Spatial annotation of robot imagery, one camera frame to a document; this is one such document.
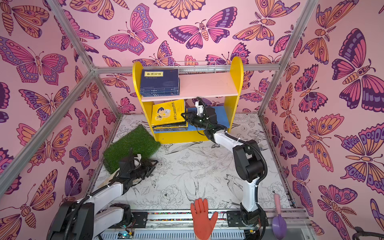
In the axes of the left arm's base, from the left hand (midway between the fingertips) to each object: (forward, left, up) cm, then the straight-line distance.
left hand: (157, 162), depth 87 cm
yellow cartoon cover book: (+17, -8, +10) cm, 22 cm away
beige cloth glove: (-7, +29, -6) cm, 30 cm away
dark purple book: (+18, -6, +8) cm, 20 cm away
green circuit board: (-34, +12, -10) cm, 37 cm away
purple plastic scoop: (-30, -61, -5) cm, 69 cm away
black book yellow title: (+18, -12, +13) cm, 25 cm away
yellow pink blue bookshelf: (+23, -28, +24) cm, 43 cm away
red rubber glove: (-30, -26, -7) cm, 40 cm away
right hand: (+21, -14, +19) cm, 32 cm away
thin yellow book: (+24, -5, +16) cm, 30 cm away
